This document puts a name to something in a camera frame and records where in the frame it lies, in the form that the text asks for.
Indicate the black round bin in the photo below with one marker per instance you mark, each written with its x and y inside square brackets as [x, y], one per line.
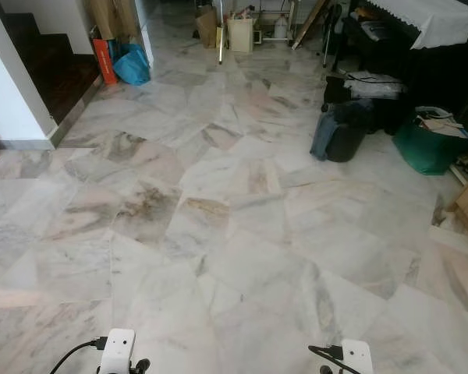
[349, 142]

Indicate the blue jeans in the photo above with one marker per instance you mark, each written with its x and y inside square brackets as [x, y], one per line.
[324, 136]

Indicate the green bag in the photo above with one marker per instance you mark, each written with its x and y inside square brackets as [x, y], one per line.
[425, 152]

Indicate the stack of papers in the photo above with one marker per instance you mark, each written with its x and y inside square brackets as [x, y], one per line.
[441, 123]

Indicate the white plastic bag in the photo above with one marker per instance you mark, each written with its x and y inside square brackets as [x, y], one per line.
[372, 84]

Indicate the blue plastic bag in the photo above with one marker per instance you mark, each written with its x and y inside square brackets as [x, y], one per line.
[132, 68]

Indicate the dark wooden staircase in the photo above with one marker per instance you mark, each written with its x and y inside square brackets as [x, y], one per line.
[54, 78]

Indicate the orange cardboard box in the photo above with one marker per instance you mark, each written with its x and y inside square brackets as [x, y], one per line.
[104, 62]

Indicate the black table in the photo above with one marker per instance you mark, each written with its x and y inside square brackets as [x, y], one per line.
[444, 78]

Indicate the black metal stand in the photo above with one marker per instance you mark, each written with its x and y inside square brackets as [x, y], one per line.
[328, 35]

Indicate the thin metal pole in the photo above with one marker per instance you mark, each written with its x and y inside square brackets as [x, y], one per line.
[221, 35]

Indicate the white plastic jug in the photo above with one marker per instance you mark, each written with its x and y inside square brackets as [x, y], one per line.
[281, 28]

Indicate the wooden plank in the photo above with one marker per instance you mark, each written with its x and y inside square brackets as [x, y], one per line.
[308, 23]

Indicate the brown cardboard sheets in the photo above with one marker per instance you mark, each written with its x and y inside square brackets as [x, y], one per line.
[113, 15]

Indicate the white lace tablecloth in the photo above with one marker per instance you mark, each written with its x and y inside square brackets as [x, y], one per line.
[429, 19]

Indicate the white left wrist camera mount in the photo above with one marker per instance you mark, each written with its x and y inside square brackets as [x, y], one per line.
[117, 349]

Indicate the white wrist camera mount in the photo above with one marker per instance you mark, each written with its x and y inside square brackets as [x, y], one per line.
[117, 349]
[357, 358]

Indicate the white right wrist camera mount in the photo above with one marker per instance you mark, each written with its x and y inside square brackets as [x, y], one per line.
[357, 358]

